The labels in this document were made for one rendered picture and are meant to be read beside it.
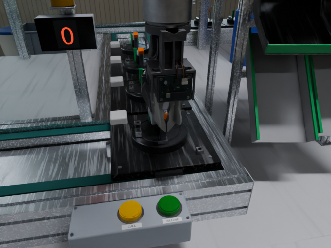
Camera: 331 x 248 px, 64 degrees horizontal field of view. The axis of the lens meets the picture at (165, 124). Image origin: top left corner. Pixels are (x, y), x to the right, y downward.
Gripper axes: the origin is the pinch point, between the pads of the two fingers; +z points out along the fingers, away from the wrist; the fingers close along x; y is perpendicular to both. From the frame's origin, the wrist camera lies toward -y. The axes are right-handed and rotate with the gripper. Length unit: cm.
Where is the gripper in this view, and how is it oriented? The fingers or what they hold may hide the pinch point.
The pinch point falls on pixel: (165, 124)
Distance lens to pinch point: 53.4
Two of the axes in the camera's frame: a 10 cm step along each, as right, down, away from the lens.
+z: 0.0, 8.5, 5.3
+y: 1.7, 5.2, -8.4
